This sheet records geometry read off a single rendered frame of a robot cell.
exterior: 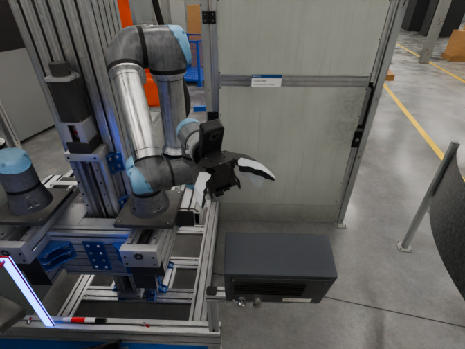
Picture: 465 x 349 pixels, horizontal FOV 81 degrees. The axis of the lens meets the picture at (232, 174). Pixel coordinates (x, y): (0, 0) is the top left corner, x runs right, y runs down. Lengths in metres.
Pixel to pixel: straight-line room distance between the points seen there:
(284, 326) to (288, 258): 1.35
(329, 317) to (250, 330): 0.53
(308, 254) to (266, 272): 0.11
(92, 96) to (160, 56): 0.37
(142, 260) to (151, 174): 0.44
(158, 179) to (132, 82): 0.28
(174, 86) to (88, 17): 0.35
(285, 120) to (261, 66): 0.42
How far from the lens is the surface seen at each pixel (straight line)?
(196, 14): 8.32
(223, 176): 0.58
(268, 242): 0.69
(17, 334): 1.27
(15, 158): 1.27
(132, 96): 0.81
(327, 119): 2.13
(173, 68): 0.90
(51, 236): 1.38
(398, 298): 2.38
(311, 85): 2.03
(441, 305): 2.49
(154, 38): 0.89
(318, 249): 0.71
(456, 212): 1.86
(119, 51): 0.87
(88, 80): 1.15
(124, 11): 4.35
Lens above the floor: 1.75
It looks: 33 degrees down
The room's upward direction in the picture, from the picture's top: straight up
